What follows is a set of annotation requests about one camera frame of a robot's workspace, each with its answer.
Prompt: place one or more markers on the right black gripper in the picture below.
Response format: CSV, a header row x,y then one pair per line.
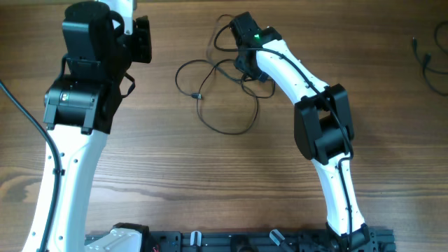
x,y
246,65

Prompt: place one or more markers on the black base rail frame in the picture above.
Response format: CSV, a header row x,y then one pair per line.
x,y
303,240

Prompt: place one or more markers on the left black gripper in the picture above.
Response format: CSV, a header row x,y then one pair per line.
x,y
142,37

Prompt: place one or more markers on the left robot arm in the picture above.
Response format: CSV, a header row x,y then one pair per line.
x,y
102,39

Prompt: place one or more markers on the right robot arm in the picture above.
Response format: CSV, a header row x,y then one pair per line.
x,y
323,128

